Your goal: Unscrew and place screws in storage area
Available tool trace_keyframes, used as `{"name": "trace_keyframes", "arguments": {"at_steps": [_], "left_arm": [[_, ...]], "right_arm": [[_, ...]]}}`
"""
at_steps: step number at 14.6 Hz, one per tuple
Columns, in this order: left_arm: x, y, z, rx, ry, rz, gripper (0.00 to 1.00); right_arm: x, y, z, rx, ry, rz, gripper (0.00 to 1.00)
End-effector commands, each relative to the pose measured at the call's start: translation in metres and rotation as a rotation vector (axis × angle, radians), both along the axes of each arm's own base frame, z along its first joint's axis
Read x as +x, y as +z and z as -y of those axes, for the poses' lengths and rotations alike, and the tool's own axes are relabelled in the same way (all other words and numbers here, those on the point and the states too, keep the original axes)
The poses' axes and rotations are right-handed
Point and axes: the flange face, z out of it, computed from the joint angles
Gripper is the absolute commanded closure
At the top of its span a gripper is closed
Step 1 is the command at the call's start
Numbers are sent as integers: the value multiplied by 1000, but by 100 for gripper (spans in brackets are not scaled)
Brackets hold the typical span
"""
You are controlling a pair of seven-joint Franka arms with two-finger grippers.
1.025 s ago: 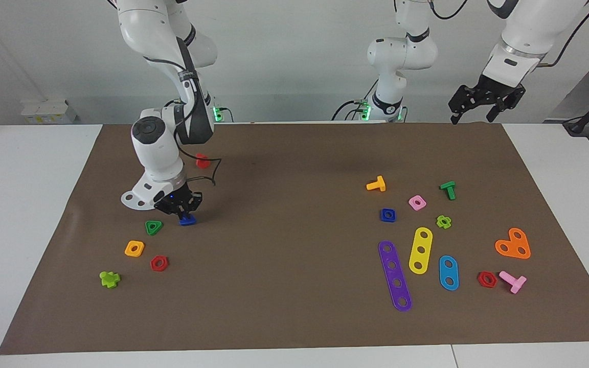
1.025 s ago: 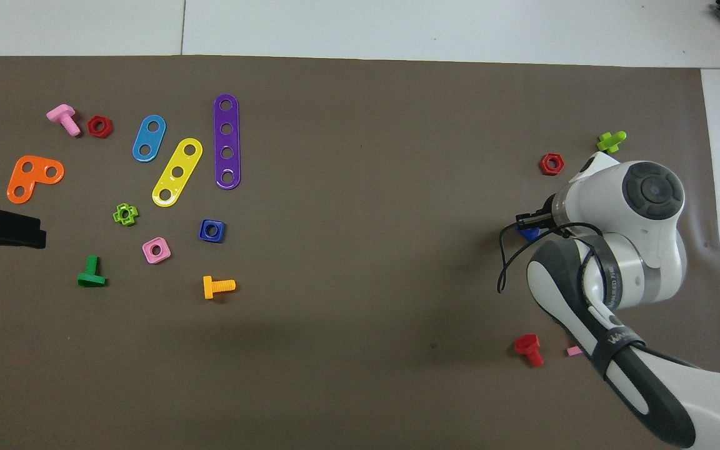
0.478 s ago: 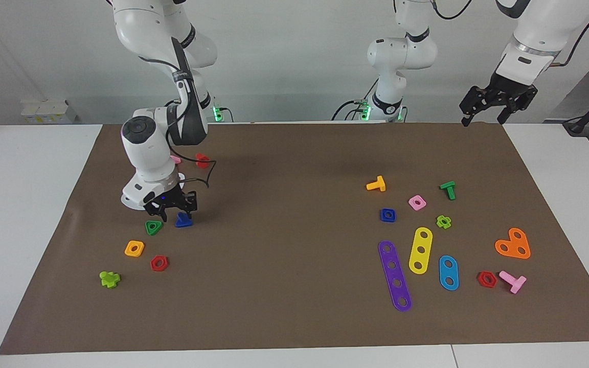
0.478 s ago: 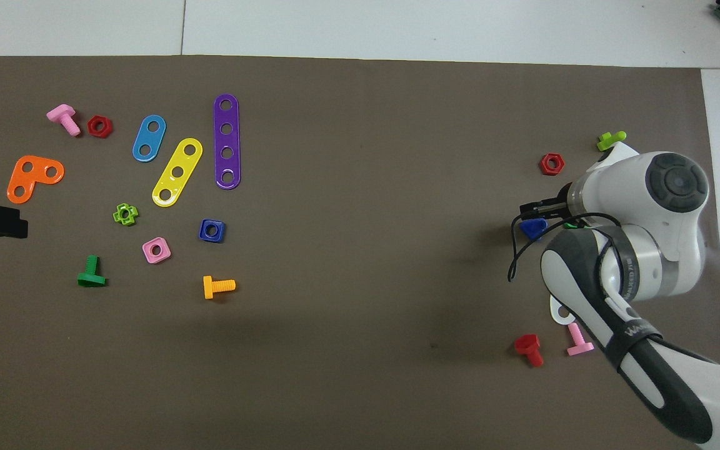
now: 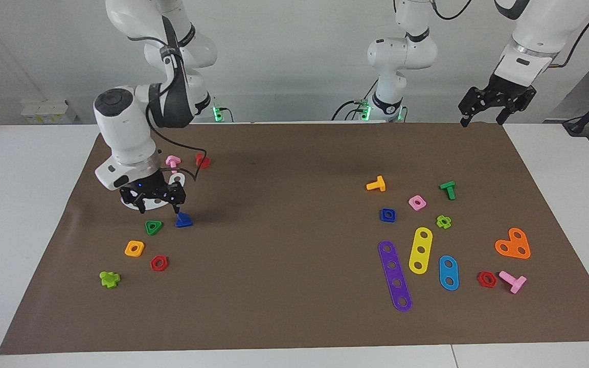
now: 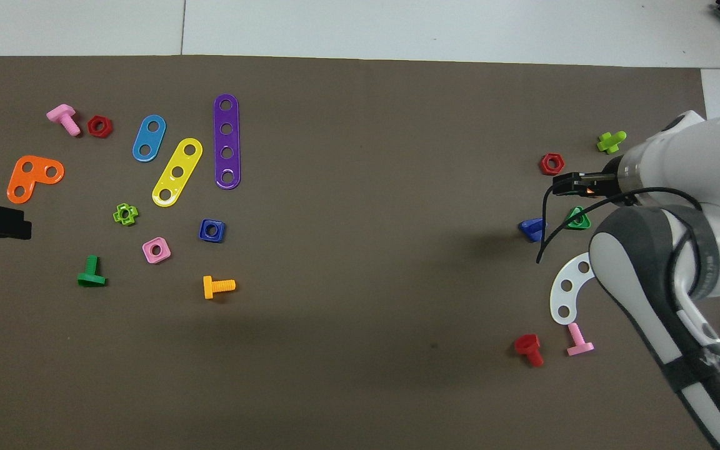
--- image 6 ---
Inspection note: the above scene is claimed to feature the green plastic bolt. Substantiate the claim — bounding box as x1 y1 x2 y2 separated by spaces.
77 254 108 288

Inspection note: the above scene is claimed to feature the pink square nut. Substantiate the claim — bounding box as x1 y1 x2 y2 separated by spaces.
142 237 172 265

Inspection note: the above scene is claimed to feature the green triangular nut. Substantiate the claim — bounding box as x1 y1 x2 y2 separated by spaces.
564 206 592 231

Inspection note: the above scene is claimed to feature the pink plastic bolt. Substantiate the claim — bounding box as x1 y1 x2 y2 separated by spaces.
566 322 595 358
46 103 82 138

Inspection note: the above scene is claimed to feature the white curved perforated plate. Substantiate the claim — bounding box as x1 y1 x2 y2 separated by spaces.
549 252 596 326

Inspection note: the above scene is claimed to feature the yellow three-hole strip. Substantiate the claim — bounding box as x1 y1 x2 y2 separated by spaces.
151 137 204 208

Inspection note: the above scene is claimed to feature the red plastic bolt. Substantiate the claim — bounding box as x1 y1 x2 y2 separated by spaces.
514 334 545 368

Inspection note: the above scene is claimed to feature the blue square nut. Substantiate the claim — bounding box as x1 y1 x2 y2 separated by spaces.
199 219 227 243

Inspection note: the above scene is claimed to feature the blue two-hole strip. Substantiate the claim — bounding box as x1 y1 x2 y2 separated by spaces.
132 114 167 163

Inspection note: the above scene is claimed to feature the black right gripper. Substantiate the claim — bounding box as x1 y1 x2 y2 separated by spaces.
551 167 623 198

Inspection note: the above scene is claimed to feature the brown table mat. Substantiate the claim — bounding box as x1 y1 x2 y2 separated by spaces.
0 55 720 450

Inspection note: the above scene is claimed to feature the orange plastic bolt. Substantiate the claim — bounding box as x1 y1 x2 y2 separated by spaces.
202 276 236 300

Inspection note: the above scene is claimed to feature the purple four-hole strip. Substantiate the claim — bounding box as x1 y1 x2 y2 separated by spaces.
212 94 242 190

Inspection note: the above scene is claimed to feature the orange heart-shaped plate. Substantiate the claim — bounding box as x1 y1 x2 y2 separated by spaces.
6 155 66 205

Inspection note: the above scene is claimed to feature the light green cross bolt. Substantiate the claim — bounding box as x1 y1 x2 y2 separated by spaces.
596 131 628 154

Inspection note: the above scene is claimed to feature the blue plastic bolt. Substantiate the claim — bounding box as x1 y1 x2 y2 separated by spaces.
518 217 548 243

